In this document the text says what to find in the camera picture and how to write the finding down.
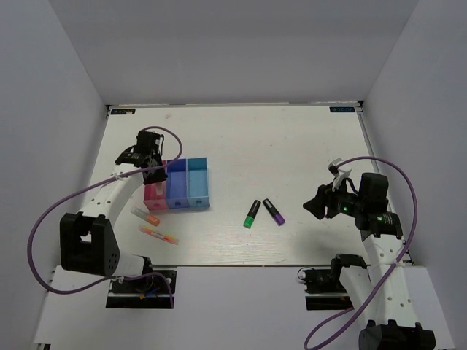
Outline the green capped black highlighter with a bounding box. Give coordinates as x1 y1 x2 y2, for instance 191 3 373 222
243 200 261 229

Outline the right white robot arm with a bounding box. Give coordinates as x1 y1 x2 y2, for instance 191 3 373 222
298 173 436 349

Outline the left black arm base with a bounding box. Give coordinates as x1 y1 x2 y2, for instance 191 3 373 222
106 269 177 310

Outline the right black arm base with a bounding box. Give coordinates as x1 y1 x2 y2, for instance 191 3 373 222
297 267 352 311

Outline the pink container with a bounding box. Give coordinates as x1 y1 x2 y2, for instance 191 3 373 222
143 181 169 211

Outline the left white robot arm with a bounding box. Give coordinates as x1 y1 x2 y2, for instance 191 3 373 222
60 131 167 291

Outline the dark blue container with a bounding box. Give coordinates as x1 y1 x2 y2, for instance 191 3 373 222
166 158 189 209

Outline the orange capped highlighter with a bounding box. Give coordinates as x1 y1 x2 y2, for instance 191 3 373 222
155 183 164 195
131 207 160 226

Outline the purple capped black highlighter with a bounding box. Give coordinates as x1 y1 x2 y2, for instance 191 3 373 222
263 198 285 226

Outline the yellow pink highlighter pen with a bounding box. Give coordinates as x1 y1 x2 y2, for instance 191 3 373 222
139 225 179 245

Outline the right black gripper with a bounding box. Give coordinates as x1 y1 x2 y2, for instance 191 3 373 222
302 176 365 219

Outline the left blue corner label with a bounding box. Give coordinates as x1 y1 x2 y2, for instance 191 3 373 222
110 109 136 115

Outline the blue corner label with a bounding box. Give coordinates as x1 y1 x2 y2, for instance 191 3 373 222
110 109 136 115
329 106 355 113

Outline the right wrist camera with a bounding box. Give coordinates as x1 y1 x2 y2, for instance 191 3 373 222
328 158 352 191

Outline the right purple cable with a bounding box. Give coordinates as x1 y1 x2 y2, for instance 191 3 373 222
304 156 417 350

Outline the right blue corner label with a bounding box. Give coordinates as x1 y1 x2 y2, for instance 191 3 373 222
329 106 355 113

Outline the light blue container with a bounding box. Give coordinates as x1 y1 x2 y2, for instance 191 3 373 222
187 157 210 208

